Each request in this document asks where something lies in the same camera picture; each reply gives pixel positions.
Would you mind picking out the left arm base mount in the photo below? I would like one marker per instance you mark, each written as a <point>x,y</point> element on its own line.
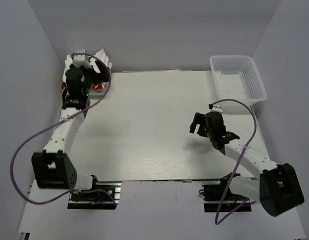
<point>102,196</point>

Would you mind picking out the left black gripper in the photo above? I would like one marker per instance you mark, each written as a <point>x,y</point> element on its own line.
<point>103,76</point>

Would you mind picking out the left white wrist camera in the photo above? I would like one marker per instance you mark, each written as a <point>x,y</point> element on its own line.
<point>80,59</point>

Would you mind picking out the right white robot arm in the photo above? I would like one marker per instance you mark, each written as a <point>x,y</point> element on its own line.
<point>275,186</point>

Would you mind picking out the plain white t shirt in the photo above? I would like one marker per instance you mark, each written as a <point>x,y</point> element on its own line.
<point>98,56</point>

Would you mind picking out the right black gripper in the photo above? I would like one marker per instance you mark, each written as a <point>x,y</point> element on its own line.
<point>199,119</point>

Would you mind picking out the white plastic mesh basket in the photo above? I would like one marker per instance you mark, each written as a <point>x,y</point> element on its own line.
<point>237,77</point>

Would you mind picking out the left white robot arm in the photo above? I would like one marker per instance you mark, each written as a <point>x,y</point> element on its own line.
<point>52,167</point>

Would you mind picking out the red print white t shirt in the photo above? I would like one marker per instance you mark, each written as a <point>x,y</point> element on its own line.
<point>96,90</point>

